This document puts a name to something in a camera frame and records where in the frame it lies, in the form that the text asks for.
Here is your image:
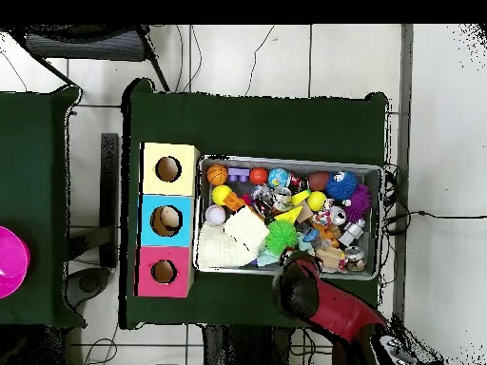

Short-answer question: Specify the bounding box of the cream cloth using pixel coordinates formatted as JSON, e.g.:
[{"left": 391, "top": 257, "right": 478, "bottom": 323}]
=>
[{"left": 196, "top": 206, "right": 270, "bottom": 268}]

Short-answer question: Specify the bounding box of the wooden box with three holes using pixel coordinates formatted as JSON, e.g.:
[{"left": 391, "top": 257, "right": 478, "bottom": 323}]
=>
[{"left": 134, "top": 142, "right": 202, "bottom": 298}]

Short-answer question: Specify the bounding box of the silver mesh bin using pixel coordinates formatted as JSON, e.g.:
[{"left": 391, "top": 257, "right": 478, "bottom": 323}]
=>
[{"left": 192, "top": 154, "right": 383, "bottom": 281}]

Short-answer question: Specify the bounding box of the yellow ball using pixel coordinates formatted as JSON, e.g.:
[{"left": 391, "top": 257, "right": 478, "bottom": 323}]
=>
[{"left": 211, "top": 184, "right": 233, "bottom": 206}]

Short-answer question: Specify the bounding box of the small orange ball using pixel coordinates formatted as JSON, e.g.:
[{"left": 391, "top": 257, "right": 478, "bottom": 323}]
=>
[{"left": 249, "top": 166, "right": 270, "bottom": 186}]

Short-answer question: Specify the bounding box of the white toy baseball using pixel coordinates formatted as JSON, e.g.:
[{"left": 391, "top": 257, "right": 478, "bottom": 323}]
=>
[{"left": 205, "top": 204, "right": 227, "bottom": 226}]

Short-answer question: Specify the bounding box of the orange toy basketball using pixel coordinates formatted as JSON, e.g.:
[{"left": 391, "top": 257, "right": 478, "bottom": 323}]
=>
[{"left": 205, "top": 163, "right": 228, "bottom": 186}]

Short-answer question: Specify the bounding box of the blue globe ball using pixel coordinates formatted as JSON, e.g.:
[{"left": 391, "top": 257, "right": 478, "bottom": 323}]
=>
[{"left": 268, "top": 167, "right": 292, "bottom": 189}]

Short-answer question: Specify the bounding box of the green spiky ball with eyes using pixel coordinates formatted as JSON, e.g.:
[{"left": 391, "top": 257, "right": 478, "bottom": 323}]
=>
[{"left": 264, "top": 220, "right": 299, "bottom": 255}]

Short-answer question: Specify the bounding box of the blue spiky ball with eye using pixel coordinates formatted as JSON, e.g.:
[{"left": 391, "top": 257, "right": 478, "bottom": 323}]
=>
[{"left": 325, "top": 170, "right": 360, "bottom": 202}]

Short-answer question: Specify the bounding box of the purple spiky ball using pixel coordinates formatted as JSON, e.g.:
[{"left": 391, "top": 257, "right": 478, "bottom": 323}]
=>
[{"left": 341, "top": 184, "right": 372, "bottom": 223}]

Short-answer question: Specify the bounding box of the dark grey floor base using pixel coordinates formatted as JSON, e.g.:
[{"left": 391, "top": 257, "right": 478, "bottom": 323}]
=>
[{"left": 64, "top": 266, "right": 111, "bottom": 309}]

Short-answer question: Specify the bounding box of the dark green side table cloth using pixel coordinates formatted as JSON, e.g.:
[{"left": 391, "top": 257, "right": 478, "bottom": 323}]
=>
[{"left": 0, "top": 86, "right": 87, "bottom": 328}]

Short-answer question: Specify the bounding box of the black chair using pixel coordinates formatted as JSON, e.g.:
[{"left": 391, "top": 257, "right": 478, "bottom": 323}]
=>
[{"left": 7, "top": 24, "right": 170, "bottom": 92}]

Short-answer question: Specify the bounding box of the magenta bowl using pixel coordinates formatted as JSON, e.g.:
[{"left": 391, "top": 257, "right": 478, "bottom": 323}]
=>
[{"left": 0, "top": 225, "right": 31, "bottom": 299}]

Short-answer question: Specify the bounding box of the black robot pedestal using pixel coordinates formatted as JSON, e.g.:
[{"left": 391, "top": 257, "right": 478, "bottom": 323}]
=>
[{"left": 201, "top": 324, "right": 294, "bottom": 365}]

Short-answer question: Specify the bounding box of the black floor cable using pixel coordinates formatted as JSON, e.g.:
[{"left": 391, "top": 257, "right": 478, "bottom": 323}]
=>
[{"left": 383, "top": 210, "right": 487, "bottom": 235}]

